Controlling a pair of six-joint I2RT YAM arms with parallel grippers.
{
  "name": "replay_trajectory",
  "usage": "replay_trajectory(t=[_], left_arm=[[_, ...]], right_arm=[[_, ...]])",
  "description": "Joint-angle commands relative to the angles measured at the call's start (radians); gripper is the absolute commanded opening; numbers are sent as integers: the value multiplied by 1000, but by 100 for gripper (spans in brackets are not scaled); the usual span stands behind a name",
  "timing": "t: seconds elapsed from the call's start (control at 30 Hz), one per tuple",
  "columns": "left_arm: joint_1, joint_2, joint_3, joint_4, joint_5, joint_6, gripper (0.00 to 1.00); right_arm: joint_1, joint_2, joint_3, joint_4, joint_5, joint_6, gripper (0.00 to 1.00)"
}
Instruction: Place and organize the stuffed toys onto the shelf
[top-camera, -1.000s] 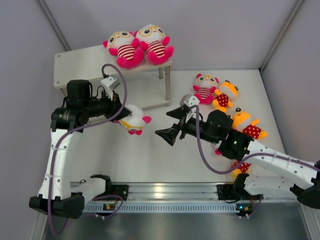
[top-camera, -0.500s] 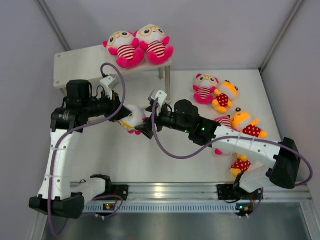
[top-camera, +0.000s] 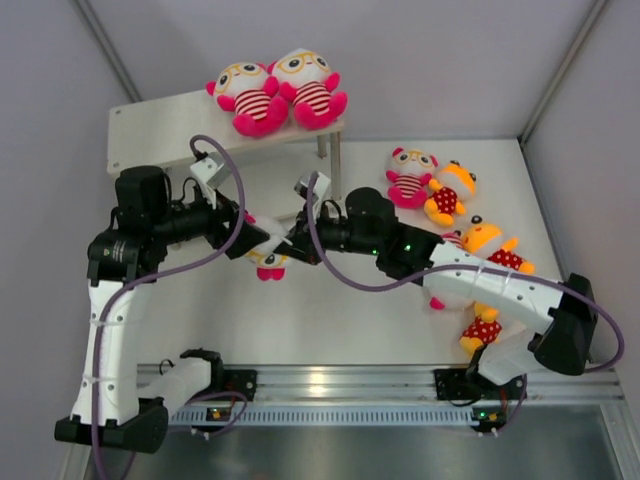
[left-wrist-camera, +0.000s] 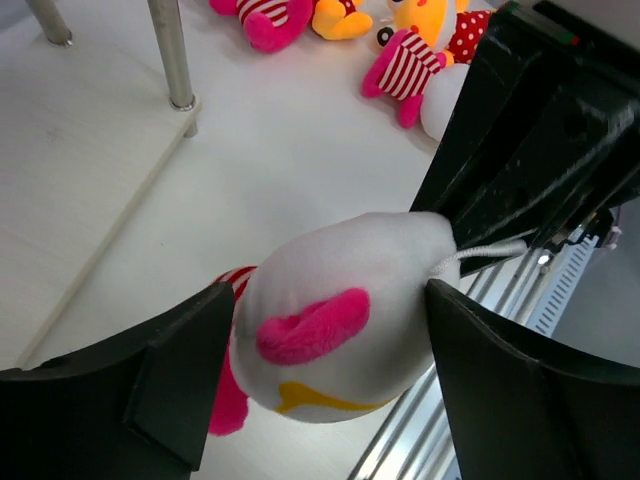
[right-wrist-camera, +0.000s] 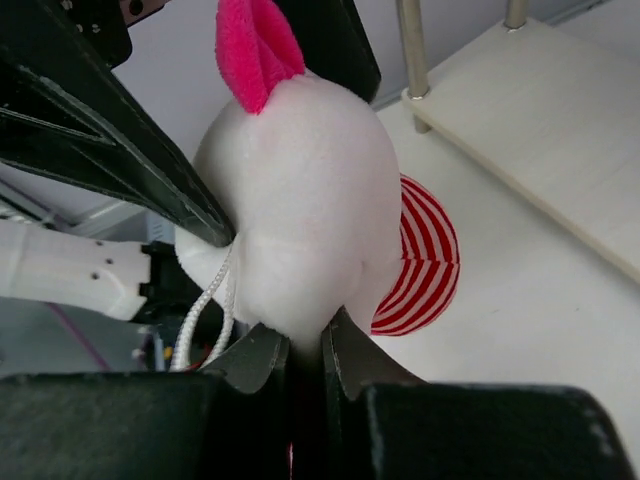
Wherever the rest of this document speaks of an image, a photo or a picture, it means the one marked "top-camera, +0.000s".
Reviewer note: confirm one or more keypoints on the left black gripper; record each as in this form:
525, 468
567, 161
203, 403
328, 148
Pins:
219, 214

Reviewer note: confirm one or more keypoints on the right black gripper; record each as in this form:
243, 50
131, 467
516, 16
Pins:
302, 246

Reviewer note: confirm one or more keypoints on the pink panda plush face down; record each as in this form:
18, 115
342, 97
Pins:
269, 264

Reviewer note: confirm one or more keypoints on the pink panda plush with glasses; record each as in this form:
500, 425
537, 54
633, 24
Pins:
310, 86

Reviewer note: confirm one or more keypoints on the pink panda plush under arm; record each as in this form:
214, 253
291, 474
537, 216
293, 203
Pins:
438, 299

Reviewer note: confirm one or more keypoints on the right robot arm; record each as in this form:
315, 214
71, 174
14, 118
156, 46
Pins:
559, 316

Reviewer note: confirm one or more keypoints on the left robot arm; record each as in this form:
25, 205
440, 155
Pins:
110, 410

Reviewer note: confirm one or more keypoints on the white two-tier shelf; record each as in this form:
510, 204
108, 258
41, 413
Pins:
157, 132

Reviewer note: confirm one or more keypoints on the pink panda plush top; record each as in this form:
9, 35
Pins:
409, 173

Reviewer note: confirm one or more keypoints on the orange plush top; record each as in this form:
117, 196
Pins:
451, 188

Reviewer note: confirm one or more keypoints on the orange plush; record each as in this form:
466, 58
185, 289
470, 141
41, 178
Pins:
483, 330
451, 188
488, 241

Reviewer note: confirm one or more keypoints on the orange plush middle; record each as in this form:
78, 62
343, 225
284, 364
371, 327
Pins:
488, 241

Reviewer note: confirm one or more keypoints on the orange plush bottom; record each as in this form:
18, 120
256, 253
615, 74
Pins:
483, 330

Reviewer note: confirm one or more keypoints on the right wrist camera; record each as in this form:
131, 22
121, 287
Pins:
320, 189

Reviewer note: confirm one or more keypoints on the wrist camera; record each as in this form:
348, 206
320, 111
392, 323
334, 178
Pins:
320, 189
210, 173

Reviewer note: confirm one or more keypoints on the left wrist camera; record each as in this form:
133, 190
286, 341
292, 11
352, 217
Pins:
210, 173

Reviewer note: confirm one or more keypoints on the aluminium rail base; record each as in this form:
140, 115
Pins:
414, 383

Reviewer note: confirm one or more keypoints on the left black mount plate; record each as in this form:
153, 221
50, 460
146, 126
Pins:
242, 381

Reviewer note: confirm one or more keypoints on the black mount plate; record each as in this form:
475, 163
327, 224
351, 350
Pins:
242, 381
452, 384

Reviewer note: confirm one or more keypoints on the grey slotted cable duct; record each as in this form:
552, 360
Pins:
351, 415

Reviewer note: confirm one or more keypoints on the right black mount plate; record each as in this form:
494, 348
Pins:
452, 384

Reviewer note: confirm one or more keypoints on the wall corner metal strip left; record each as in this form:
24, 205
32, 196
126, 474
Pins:
92, 22

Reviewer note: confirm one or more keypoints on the wall corner metal strip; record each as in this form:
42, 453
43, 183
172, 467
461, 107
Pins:
92, 22
576, 46

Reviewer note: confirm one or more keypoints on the wall corner metal strip right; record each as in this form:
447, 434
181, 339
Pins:
576, 46

